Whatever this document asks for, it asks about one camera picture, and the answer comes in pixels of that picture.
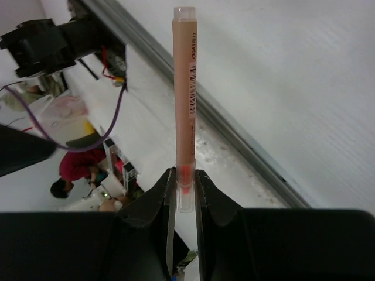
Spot slim orange highlighter pen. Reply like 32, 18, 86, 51
172, 7, 197, 213

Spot aluminium table rail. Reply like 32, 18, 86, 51
82, 1, 311, 208

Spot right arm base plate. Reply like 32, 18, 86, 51
1, 1, 127, 85

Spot person in red shirt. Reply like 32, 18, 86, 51
50, 148, 106, 199

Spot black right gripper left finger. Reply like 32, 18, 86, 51
1, 168, 176, 280

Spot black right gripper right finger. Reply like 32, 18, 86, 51
196, 170, 374, 280

